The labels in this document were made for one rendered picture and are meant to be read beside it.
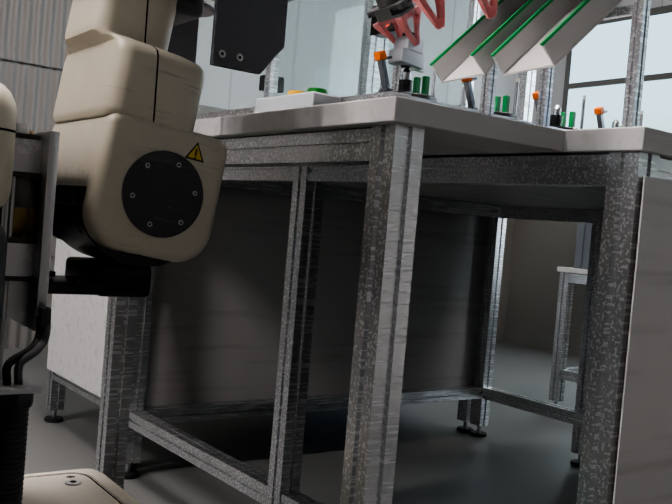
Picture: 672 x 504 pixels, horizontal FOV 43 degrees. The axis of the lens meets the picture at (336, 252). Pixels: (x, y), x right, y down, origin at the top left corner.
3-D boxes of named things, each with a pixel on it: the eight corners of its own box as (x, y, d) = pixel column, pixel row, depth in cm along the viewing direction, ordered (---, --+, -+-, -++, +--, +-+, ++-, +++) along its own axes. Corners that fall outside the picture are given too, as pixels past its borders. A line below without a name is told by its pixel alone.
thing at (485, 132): (393, 120, 97) (396, 95, 97) (108, 144, 171) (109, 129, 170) (726, 182, 138) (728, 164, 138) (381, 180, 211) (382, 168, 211)
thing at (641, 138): (642, 150, 105) (644, 125, 105) (135, 162, 224) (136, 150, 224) (1004, 227, 191) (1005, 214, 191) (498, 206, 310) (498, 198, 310)
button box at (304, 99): (310, 122, 163) (313, 89, 163) (252, 126, 180) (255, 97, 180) (339, 127, 168) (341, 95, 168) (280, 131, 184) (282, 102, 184)
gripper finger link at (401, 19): (411, 42, 184) (394, 1, 180) (434, 36, 178) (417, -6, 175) (391, 55, 180) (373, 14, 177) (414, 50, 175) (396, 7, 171)
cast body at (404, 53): (401, 60, 176) (405, 27, 176) (387, 63, 179) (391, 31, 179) (430, 71, 181) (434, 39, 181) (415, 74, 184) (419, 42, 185)
